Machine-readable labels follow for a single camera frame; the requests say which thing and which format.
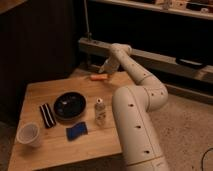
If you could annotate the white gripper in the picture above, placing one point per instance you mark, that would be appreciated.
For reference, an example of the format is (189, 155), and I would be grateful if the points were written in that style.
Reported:
(111, 65)

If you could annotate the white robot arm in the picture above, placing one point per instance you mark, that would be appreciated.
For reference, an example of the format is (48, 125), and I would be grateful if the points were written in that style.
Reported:
(131, 105)

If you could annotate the white ceramic cup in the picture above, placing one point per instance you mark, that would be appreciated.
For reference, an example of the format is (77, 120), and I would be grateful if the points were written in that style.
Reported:
(29, 134)

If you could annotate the clear plastic bottle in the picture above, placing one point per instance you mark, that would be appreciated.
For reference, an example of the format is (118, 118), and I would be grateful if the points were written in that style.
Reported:
(100, 112)

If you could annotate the metal vertical pole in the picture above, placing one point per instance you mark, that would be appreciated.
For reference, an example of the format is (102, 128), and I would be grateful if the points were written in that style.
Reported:
(88, 33)

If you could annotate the black round bowl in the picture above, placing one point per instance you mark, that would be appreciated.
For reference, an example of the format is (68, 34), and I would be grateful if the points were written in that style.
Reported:
(69, 105)

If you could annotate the wooden table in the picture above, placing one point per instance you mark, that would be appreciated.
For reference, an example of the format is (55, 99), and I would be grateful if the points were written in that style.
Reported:
(89, 136)

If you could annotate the blue sponge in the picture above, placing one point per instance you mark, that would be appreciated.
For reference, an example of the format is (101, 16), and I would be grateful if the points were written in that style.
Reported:
(76, 131)

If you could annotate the white upper shelf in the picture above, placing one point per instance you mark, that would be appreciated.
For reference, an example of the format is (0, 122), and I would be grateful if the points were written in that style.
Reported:
(151, 7)

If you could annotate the white baseboard rail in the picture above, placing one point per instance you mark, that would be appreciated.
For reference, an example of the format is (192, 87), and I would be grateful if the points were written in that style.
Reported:
(150, 60)

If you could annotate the black handle object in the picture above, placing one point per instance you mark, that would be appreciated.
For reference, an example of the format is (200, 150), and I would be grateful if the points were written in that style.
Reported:
(190, 64)

